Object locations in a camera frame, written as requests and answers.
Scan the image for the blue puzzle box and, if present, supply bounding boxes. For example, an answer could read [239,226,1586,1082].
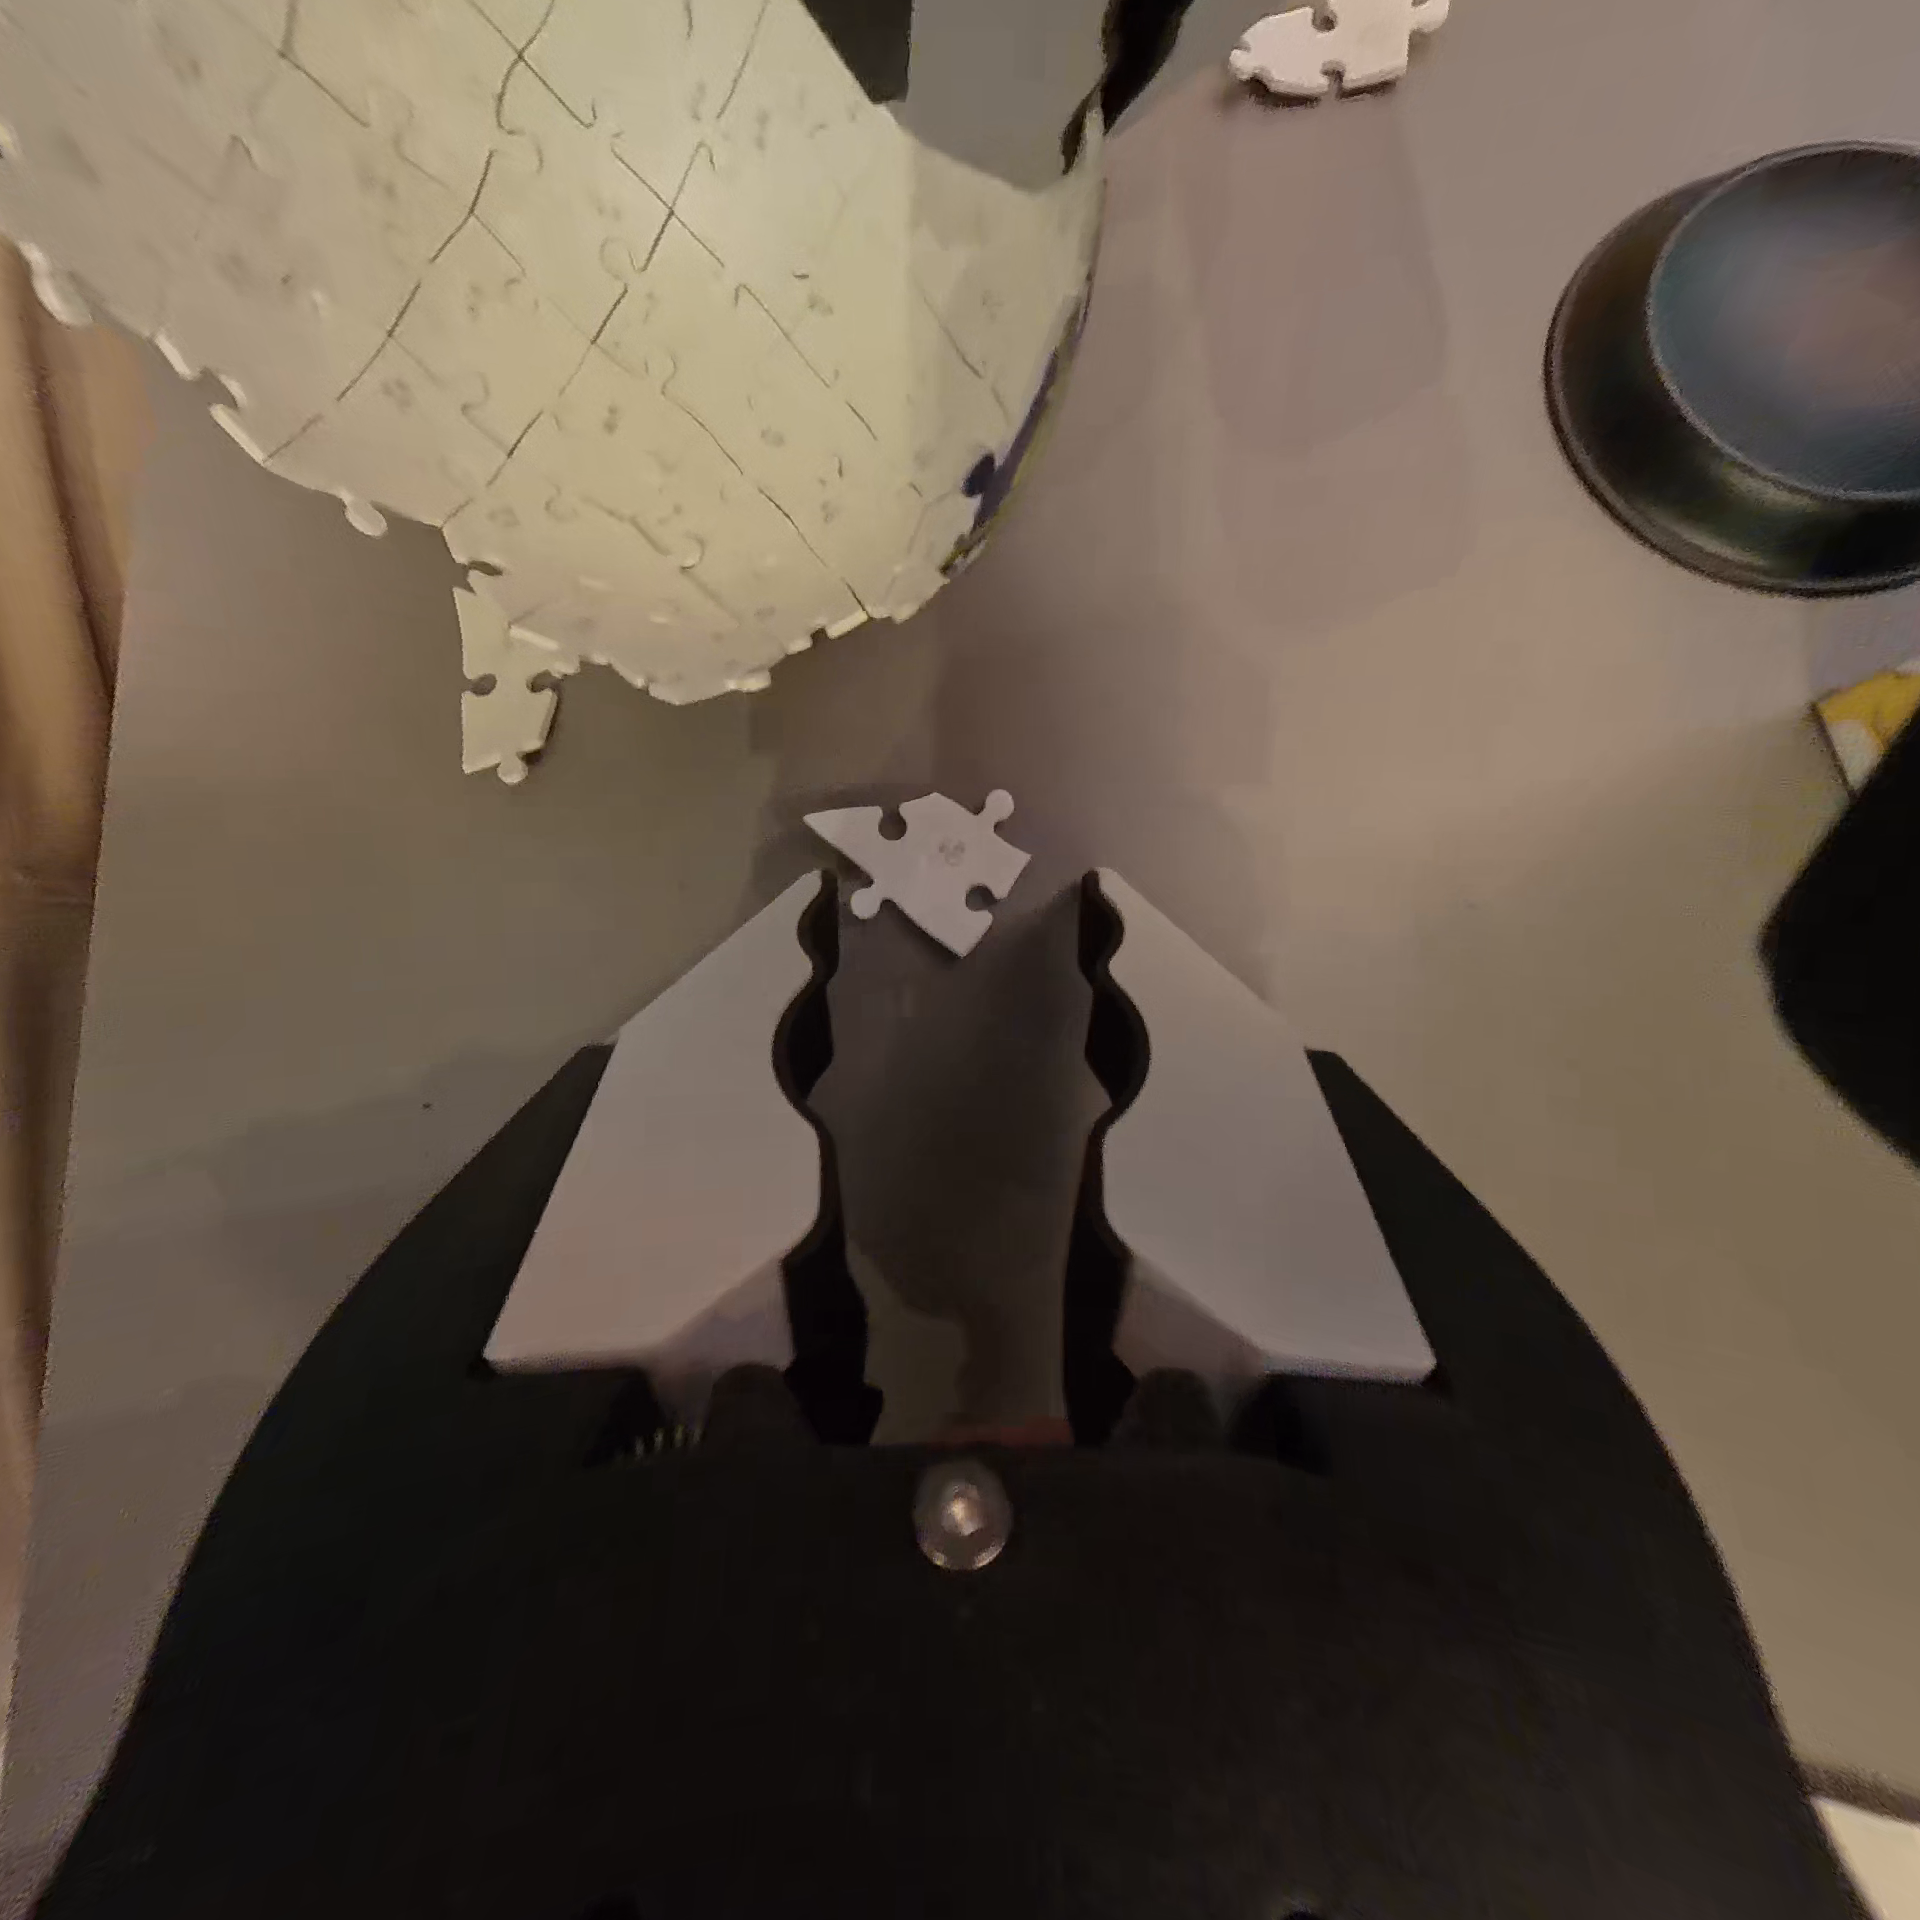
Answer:
[1813,668,1920,792]

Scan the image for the black round puzzle stand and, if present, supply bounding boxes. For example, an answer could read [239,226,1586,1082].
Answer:
[1544,145,1920,599]

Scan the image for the black rounded object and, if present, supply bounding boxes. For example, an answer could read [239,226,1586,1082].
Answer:
[1757,753,1920,1168]

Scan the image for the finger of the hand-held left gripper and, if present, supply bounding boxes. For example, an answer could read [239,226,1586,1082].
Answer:
[908,0,1194,196]

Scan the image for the person's beige trousers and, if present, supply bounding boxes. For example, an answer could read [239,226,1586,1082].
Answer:
[0,244,122,1497]

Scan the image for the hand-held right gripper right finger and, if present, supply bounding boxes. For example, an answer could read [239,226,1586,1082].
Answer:
[1070,866,1443,1448]

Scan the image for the joined white puzzle piece pair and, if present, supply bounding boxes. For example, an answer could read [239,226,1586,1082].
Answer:
[1229,0,1458,103]
[451,580,567,789]

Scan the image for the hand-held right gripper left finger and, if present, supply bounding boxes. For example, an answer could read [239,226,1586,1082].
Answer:
[483,866,883,1443]

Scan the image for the white instruction sheet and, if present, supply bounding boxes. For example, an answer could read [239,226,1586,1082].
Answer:
[1813,1789,1920,1920]

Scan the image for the partly built puzzle ball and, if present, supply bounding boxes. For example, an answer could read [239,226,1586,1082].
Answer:
[0,0,1115,704]

